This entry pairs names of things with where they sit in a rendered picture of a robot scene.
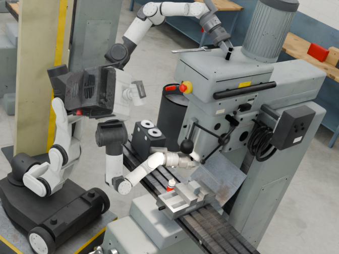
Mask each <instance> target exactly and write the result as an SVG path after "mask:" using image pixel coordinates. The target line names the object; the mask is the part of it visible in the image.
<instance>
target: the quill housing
mask: <svg viewBox="0 0 339 254"><path fill-rule="evenodd" d="M228 114H229V115H231V116H232V117H234V114H233V113H228ZM226 115H227V114H224V115H220V116H215V117H210V116H209V115H208V114H207V113H205V112H204V111H203V110H202V109H200V108H199V107H198V106H196V105H195V104H194V103H193V102H191V101H189V104H188V107H187V111H186V114H185V117H184V121H183V124H182V128H181V131H180V134H179V138H178V144H179V146H180V144H181V142H182V141H183V137H184V134H185V131H186V128H183V126H184V125H187V124H188V119H189V118H190V117H195V118H196V119H198V120H199V121H198V124H199V125H200V126H202V127H204V128H206V129H207V130H210V131H211V132H213V133H214V134H217V135H218V136H221V135H222V134H224V133H228V131H229V128H230V122H229V121H227V120H226V119H225V116H226ZM192 142H193V143H194V149H193V152H192V153H191V154H189V155H190V156H191V157H193V158H194V159H195V160H196V161H200V160H201V159H205V158H206V157H207V156H208V155H209V154H210V153H211V152H212V151H213V150H214V149H215V148H216V147H217V146H218V145H219V143H218V138H216V137H215V136H213V135H211V134H209V133H208V132H206V131H204V130H202V129H200V128H199V127H196V130H195V134H194V137H193V140H192ZM221 149H222V146H221V147H219V148H218V149H217V150H216V151H215V152H214V153H213V154H212V155H211V156H210V157H209V158H211V157H214V156H217V155H219V154H220V152H221Z"/></svg>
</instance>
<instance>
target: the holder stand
mask: <svg viewBox="0 0 339 254"><path fill-rule="evenodd" d="M165 142H166V137H165V136H164V135H163V134H162V132H161V131H160V130H159V129H158V128H157V127H156V126H155V124H154V123H153V122H152V121H151V120H144V121H137V122H135V127H134V131H133V136H132V140H131V145H132V146H133V147H134V149H135V150H136V151H137V153H138V154H139V155H140V157H141V158H142V159H143V161H146V160H147V159H148V157H149V156H150V155H152V154H154V153H150V147H163V148H164V145H165Z"/></svg>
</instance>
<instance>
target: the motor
mask: <svg viewBox="0 0 339 254"><path fill-rule="evenodd" d="M299 4H300V3H299V1H298V0H258V2H257V5H256V8H255V11H254V14H253V17H252V20H251V22H250V25H249V28H248V31H247V34H246V37H245V40H244V43H243V45H242V48H241V51H242V52H243V54H244V55H246V56H247V57H249V58H251V59H254V60H256V61H260V62H265V63H274V62H276V61H277V59H278V56H279V54H280V51H281V49H282V46H283V44H284V41H285V39H286V36H287V34H288V31H289V29H290V27H291V24H292V22H293V19H294V17H295V14H296V11H297V9H298V7H299Z"/></svg>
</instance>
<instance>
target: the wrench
mask: <svg viewBox="0 0 339 254"><path fill-rule="evenodd" d="M194 51H211V49H207V47H201V48H195V49H182V50H171V52H172V53H182V52H194Z"/></svg>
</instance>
